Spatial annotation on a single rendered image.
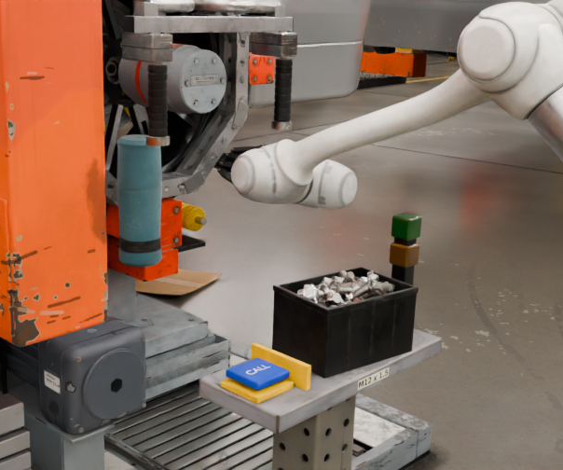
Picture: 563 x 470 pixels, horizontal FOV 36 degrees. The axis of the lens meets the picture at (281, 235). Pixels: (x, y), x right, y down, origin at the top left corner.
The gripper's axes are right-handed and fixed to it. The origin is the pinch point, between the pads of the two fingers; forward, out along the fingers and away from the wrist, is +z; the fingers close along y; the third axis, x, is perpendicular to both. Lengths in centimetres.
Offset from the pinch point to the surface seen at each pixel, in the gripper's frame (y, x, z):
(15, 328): -63, 51, -45
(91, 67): -27, 67, -45
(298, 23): 47.5, -2.9, 6.7
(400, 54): 242, -238, 188
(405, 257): -16, 10, -69
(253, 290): 4, -94, 54
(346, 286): -29, 19, -68
